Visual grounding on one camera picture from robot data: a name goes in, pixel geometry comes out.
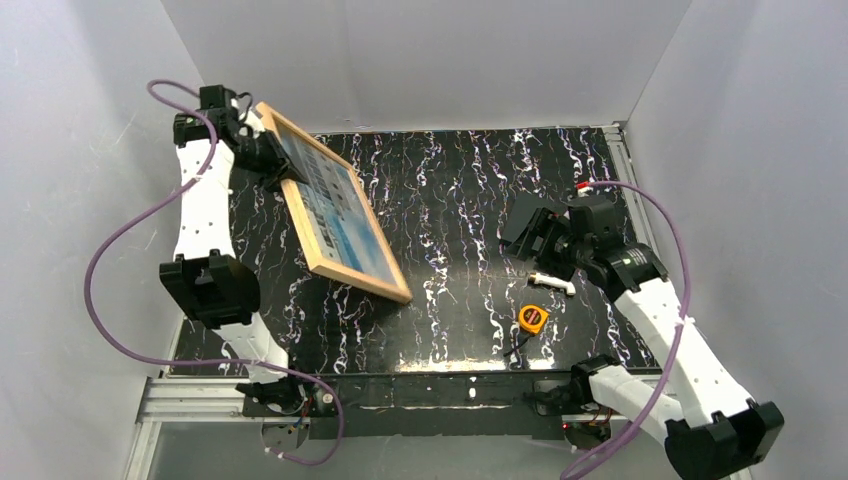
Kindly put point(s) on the wooden photo frame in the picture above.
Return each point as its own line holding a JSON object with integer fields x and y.
{"x": 331, "y": 205}

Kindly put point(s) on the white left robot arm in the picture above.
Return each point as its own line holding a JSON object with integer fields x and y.
{"x": 205, "y": 277}

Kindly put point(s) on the aluminium rail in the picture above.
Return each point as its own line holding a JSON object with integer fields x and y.
{"x": 633, "y": 223}
{"x": 201, "y": 432}

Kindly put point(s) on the aluminium rail front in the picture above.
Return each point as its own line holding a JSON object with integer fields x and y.
{"x": 201, "y": 432}

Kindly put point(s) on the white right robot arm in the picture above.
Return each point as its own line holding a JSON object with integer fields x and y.
{"x": 709, "y": 425}

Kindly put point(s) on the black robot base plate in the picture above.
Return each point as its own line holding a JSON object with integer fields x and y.
{"x": 531, "y": 403}

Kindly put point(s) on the black flat box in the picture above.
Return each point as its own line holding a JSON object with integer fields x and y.
{"x": 519, "y": 215}

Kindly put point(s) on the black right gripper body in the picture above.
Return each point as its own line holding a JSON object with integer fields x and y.
{"x": 539, "y": 230}

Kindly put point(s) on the blue sky building photo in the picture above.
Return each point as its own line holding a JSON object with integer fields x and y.
{"x": 338, "y": 205}

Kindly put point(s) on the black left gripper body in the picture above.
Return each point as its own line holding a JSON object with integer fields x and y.
{"x": 266, "y": 157}

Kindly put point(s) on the white plastic pipe fitting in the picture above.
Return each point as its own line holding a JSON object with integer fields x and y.
{"x": 541, "y": 279}

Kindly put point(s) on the aluminium rail right side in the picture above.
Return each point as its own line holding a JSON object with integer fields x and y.
{"x": 633, "y": 223}

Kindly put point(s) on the yellow tape measure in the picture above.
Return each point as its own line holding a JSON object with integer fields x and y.
{"x": 532, "y": 319}

